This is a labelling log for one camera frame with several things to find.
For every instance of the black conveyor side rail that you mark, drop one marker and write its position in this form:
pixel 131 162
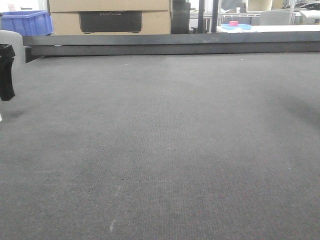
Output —
pixel 173 44

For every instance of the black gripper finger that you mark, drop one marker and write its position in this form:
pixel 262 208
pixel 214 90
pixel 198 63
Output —
pixel 7 56

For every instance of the black conveyor belt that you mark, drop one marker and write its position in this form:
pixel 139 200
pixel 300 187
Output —
pixel 190 147

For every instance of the pink tape roll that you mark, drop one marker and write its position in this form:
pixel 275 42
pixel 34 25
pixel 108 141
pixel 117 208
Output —
pixel 233 23

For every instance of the large cardboard box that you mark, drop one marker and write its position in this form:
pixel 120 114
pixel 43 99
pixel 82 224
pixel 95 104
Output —
pixel 110 17

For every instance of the black vertical post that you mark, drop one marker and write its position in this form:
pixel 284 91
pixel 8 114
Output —
pixel 201 10

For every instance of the blue plastic crate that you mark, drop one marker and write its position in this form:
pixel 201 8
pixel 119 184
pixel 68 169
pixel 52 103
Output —
pixel 27 23

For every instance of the grey chair back left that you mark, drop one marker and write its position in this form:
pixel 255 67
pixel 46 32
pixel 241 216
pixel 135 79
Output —
pixel 16 40

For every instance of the white background table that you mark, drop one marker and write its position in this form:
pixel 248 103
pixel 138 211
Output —
pixel 274 28

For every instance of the blue tray on table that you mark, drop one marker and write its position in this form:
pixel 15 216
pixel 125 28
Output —
pixel 238 26

